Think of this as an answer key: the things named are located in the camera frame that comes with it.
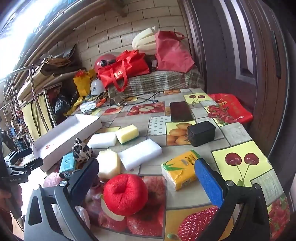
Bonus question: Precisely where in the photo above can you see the chrome clothes rack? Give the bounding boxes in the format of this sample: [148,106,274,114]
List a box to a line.
[5,64,47,139]

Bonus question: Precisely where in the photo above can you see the plaid blanket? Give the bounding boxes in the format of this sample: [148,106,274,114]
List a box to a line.
[107,66,205,99]

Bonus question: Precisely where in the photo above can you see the pink plush item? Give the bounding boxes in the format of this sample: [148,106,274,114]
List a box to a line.
[43,173,70,188]

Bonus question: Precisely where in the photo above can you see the black box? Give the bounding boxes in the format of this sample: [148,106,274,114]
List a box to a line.
[187,121,216,147]

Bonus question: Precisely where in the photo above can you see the white power bank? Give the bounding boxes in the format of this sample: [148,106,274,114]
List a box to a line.
[80,102,97,113]

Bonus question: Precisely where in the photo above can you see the yellow bag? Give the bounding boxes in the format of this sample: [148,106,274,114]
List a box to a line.
[73,70,96,96]

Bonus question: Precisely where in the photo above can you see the dark wooden door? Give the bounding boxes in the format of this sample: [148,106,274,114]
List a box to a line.
[180,0,292,163]

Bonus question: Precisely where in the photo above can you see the black smartphone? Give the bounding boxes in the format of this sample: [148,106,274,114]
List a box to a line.
[170,101,194,122]

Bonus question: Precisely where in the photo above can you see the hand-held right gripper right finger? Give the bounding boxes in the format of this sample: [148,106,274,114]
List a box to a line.
[194,158,271,241]

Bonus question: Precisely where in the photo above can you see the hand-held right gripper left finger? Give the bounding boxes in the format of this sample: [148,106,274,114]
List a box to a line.
[23,158,100,241]

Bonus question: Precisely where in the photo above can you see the yellow and green sponge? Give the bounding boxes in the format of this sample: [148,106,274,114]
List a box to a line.
[115,124,139,145]

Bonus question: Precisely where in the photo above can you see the metal wire stand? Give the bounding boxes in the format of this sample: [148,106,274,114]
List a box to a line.
[109,96,126,107]

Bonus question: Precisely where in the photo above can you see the black plastic bag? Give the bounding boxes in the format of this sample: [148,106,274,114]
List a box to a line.
[54,94,71,114]

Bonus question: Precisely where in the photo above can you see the bundle of bamboo poles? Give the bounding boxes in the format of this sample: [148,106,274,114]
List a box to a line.
[0,0,130,77]

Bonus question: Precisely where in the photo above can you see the stack of wooden boards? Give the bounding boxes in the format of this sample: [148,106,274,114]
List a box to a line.
[17,62,86,100]

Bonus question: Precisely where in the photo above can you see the white helmet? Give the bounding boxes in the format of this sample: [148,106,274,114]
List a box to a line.
[90,78,107,96]

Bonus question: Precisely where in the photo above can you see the yellow tissue pack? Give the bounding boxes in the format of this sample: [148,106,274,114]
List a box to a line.
[161,150,200,191]

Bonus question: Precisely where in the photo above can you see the fruit print tablecloth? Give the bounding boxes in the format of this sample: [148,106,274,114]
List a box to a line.
[46,88,290,241]

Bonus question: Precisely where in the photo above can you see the white foam sponge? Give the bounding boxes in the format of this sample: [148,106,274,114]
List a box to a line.
[87,133,118,149]
[117,138,163,171]

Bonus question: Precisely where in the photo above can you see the red plastic bag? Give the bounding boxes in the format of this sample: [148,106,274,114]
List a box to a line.
[207,93,253,127]

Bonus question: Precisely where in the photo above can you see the black cable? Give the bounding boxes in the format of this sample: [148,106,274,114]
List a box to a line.
[122,91,160,106]

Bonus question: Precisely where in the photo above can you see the cream foam strips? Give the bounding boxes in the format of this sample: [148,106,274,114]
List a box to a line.
[132,27,161,56]

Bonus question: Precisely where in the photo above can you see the yellow curtain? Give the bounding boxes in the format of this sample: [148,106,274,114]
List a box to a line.
[22,91,56,141]

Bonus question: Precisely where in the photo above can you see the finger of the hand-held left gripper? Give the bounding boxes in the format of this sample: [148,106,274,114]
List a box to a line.
[8,157,44,178]
[4,148,33,165]

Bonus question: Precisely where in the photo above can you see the red tote bag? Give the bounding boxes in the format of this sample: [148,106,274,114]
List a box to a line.
[97,50,151,92]

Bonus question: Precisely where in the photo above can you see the red plush apple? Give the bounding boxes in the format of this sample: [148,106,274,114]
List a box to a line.
[100,173,149,222]

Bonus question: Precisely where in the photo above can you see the white metal shelf rack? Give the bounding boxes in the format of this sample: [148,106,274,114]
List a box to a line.
[17,81,63,130]

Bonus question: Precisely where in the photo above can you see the red helmet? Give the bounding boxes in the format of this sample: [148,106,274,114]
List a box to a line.
[94,55,118,73]

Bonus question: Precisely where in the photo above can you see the red cloth bag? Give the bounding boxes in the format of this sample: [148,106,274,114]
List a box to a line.
[155,31,195,74]

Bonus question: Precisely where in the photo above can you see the white cardboard box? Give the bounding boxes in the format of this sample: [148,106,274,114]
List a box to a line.
[32,114,103,172]

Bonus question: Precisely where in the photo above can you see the brown folded bags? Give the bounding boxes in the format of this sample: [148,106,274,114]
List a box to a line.
[42,44,86,75]

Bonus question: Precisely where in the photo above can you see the teal tissue pack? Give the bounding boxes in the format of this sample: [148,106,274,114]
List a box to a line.
[59,152,77,174]

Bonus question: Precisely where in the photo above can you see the cream foam chunk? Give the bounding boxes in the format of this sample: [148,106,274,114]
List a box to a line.
[95,149,122,181]

